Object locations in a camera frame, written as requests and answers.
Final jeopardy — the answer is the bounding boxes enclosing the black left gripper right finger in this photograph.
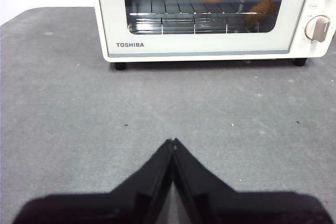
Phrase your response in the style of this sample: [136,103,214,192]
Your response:
[172,137,334,224]

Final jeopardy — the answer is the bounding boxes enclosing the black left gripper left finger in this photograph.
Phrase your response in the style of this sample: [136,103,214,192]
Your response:
[12,138,174,224]

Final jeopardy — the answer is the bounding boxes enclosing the glass oven door with handle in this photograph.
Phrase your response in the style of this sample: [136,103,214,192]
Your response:
[93,0,315,55]

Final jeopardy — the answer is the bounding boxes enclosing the white Toshiba toaster oven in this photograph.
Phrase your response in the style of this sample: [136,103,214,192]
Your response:
[88,0,336,71]

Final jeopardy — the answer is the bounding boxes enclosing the oven knob with beige grip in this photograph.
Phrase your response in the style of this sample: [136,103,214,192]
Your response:
[304,15,331,44]

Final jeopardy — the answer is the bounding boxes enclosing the metal wire oven rack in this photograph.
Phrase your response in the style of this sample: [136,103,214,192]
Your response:
[128,0,266,16]

